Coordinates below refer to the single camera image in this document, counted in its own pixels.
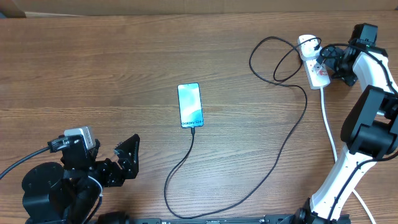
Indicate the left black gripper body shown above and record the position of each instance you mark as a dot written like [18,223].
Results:
[106,173]

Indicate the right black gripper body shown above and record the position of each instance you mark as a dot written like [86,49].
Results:
[340,66]

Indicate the white power extension strip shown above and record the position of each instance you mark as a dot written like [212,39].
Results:
[317,74]

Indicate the blue-screen Samsung smartphone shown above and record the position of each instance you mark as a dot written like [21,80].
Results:
[190,106]

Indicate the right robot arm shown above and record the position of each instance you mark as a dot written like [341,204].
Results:
[369,133]

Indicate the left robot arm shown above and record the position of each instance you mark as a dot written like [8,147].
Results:
[71,191]

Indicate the brown cardboard backboard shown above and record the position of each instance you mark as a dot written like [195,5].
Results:
[42,8]

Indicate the white USB wall charger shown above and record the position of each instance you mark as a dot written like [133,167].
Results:
[309,47]

